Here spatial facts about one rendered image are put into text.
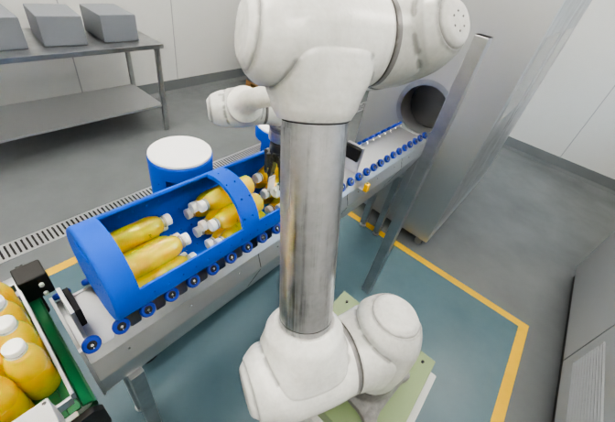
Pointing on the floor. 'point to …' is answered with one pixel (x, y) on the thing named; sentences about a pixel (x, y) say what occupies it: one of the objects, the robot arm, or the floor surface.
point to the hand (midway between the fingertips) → (275, 186)
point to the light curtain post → (480, 44)
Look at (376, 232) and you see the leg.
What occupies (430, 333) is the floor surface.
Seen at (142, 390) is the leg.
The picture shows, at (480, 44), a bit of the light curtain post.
